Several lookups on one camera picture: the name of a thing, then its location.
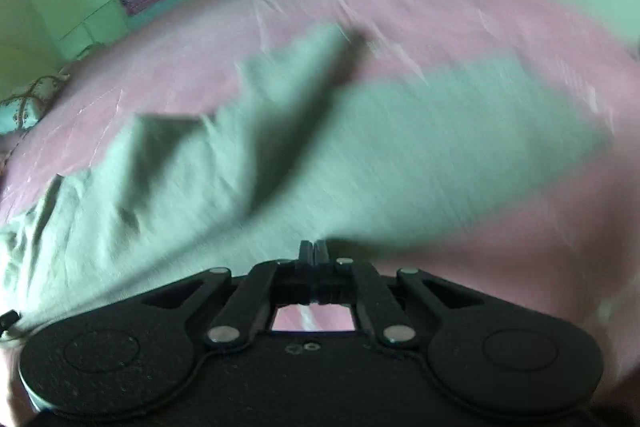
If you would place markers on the pink bed sheet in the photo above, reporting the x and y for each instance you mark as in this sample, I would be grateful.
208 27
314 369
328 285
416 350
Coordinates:
450 7

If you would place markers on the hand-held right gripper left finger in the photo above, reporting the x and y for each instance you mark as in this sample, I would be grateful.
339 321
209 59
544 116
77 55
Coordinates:
306 272

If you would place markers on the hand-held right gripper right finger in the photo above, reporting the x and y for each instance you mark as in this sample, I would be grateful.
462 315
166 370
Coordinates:
321 272

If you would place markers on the grey pants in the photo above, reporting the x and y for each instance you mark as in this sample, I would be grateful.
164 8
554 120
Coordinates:
400 147

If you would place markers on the patterned pillow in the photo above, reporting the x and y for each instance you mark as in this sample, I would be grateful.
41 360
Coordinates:
20 109

